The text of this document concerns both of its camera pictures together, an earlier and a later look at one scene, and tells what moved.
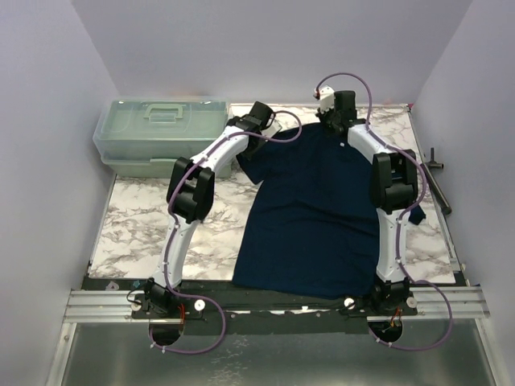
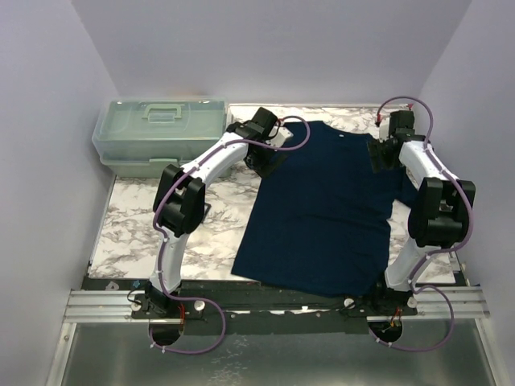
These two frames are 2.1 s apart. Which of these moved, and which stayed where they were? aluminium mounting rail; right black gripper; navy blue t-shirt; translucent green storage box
Moved: right black gripper
Stayed: aluminium mounting rail; navy blue t-shirt; translucent green storage box
